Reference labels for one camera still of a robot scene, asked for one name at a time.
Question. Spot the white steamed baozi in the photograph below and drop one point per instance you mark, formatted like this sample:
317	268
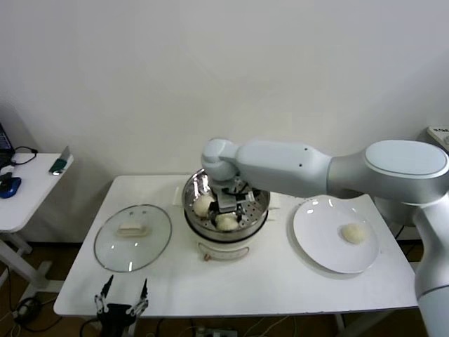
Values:
225	223
202	208
354	233

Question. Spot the grey floor power strip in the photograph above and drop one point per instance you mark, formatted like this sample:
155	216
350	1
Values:
214	332

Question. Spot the white floor plug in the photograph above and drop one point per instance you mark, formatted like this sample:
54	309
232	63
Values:
22	310

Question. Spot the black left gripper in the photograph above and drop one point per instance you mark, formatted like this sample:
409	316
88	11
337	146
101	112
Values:
117	316

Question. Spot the white side cabinet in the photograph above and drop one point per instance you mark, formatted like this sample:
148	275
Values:
436	137

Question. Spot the white and black small device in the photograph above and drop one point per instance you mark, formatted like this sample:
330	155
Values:
7	172

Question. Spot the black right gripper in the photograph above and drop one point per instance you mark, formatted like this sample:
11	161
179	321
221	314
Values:
245	201

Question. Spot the cream electric cooking pot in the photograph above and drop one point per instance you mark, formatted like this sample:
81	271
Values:
224	251

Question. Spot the white side table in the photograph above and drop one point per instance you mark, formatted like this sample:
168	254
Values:
35	189

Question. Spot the stainless steel steamer basket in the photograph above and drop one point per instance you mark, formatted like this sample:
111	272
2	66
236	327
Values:
257	210

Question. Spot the blue handheld device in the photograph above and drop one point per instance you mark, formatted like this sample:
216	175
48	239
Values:
12	187

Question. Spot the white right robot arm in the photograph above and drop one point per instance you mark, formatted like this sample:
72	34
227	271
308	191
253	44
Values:
280	165

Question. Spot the round glass pot lid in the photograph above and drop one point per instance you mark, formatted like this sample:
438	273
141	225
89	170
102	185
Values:
133	245

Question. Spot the dark laptop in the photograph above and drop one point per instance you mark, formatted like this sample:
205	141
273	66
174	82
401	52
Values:
3	140

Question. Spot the white round plate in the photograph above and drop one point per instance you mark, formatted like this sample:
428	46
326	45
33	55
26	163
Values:
315	238

